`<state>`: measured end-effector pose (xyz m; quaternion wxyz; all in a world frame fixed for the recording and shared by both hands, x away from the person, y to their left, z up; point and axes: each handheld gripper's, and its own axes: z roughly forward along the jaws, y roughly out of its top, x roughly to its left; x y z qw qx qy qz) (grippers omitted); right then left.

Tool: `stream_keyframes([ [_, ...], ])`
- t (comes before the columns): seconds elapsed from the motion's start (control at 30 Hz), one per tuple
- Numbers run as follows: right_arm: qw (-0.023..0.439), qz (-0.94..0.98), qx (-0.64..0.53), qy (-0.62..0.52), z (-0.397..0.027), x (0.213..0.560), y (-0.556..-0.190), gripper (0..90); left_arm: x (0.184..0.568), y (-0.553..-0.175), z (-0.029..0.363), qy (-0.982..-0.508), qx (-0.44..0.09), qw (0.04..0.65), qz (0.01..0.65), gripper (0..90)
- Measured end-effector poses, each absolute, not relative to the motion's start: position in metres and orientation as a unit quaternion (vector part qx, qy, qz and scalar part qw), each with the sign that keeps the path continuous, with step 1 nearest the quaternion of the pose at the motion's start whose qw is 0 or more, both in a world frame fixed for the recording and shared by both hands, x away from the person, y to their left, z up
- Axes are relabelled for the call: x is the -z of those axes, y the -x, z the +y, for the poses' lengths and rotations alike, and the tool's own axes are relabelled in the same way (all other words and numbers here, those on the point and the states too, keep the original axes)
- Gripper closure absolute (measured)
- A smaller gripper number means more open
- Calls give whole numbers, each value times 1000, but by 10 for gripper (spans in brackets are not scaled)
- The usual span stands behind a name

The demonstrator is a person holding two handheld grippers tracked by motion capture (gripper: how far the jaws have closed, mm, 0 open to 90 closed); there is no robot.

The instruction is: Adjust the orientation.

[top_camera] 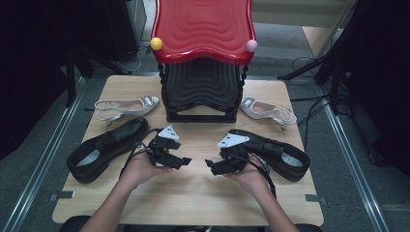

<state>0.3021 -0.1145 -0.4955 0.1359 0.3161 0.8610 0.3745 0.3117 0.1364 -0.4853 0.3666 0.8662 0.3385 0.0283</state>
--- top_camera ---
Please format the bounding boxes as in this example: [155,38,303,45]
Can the white floor cable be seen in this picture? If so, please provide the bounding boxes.
[117,46,145,73]

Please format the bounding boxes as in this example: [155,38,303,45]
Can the black floor cables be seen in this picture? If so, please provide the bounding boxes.
[289,56,333,143]

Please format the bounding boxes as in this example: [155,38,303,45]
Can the dark curtain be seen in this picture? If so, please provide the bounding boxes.
[0,0,109,161]
[335,0,410,178]

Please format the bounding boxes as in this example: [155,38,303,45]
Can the right hand-held gripper cable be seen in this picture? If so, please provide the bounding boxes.
[240,154,278,199]

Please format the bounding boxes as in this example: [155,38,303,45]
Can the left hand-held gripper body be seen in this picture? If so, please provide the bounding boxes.
[146,125,181,167]

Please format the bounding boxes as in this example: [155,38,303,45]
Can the person's right hand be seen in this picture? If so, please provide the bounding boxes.
[224,159,274,199]

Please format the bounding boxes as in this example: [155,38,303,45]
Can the metal floor rail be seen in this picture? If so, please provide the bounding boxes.
[317,86,390,232]
[2,78,85,232]

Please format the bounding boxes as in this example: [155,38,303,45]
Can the red and black shoe rack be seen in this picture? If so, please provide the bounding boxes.
[150,0,257,125]

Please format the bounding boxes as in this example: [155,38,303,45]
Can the hand-held gripper cable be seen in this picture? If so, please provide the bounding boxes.
[119,128,162,179]
[240,154,278,199]

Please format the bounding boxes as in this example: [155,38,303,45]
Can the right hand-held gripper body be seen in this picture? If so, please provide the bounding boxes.
[217,132,250,174]

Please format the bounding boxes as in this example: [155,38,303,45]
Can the white slingback heeled shoe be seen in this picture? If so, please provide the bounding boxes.
[94,95,161,127]
[239,97,298,131]

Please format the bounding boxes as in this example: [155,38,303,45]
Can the left hand-held gripper cable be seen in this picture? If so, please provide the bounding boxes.
[119,128,162,179]

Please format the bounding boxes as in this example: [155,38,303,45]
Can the person's left hand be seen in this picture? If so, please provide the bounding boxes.
[119,150,174,191]

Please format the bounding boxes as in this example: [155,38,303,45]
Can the black metal stand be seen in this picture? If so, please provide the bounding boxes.
[65,47,95,108]

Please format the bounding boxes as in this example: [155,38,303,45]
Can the black leather shoe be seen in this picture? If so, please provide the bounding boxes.
[226,129,311,183]
[66,116,150,185]

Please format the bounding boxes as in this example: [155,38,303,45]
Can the dark cabinet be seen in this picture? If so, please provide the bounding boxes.
[102,0,148,63]

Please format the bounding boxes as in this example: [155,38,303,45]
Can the grey table bracket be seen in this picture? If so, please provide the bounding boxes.
[305,193,329,206]
[48,190,75,203]

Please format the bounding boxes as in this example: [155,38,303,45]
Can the black tripod stand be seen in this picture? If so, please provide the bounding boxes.
[277,47,344,114]

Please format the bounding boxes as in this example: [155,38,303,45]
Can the tan wooden board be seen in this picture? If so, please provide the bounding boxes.
[302,25,344,59]

